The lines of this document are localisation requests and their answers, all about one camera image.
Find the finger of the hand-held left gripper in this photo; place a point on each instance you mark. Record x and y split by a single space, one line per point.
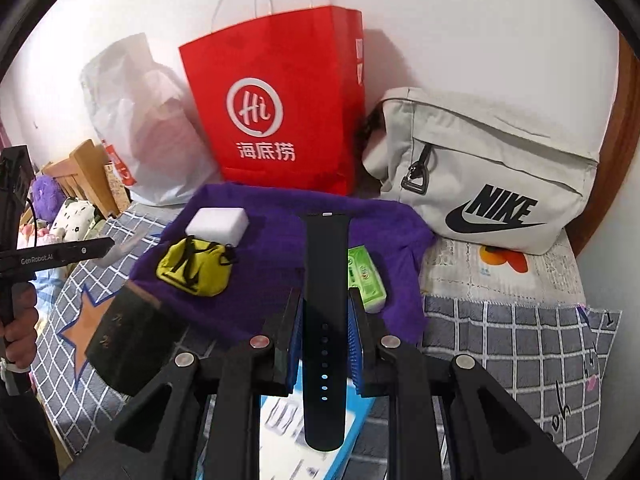
97 249

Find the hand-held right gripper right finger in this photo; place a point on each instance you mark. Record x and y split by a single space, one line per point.
356 345

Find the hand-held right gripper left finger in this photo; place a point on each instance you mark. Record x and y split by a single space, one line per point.
295 340

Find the green tissue packet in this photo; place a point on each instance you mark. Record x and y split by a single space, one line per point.
367 280

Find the purple cloth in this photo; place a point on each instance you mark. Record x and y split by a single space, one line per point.
270 260

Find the yellow pouch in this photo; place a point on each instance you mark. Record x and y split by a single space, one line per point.
192 267

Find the white foam block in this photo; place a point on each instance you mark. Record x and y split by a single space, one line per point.
217 227

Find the person's left hand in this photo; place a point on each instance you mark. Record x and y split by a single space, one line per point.
22 332

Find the purple plush toy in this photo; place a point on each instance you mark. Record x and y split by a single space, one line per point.
47 197

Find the white polka dot pillow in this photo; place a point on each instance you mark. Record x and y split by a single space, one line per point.
75 217

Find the wooden headboard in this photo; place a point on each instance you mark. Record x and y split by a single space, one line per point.
85 170

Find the blue tissue pack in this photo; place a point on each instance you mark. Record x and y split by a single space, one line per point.
280 425

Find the dark green tea tin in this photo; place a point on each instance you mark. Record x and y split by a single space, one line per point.
130 335

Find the white plastic shopping bag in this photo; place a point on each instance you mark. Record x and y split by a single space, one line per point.
150 125

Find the grey checked star cloth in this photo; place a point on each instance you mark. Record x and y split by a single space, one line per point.
500 340

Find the grey waist bag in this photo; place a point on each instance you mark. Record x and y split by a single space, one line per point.
490 160

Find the red paper bag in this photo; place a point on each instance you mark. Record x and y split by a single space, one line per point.
280 60

